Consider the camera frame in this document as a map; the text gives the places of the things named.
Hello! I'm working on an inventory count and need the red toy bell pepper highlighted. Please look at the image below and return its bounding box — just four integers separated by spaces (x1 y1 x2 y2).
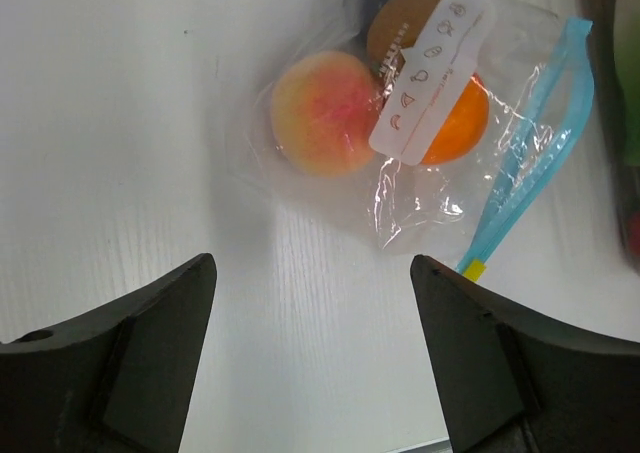
625 211 640 256

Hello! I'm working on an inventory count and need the orange pink toy peach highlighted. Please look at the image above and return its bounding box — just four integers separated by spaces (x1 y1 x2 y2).
270 50 382 177

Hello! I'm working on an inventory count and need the clear zip top bag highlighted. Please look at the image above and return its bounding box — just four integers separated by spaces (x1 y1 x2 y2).
226 0 594 279

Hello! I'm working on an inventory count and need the orange toy tangerine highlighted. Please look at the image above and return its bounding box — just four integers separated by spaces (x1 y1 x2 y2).
421 73 489 166

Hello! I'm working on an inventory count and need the clear plastic food bin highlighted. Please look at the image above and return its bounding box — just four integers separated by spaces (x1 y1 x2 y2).
577 0 639 270

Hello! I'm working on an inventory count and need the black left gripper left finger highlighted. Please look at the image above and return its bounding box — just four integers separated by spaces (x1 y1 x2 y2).
1 253 217 452

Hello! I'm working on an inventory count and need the green white toy cabbage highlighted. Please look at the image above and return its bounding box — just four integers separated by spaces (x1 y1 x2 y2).
613 0 639 167

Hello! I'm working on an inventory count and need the brown toy kiwi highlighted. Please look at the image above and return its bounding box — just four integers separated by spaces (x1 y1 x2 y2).
366 0 440 78

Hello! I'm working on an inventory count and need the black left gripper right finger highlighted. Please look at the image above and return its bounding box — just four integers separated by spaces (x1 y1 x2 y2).
410 255 639 452

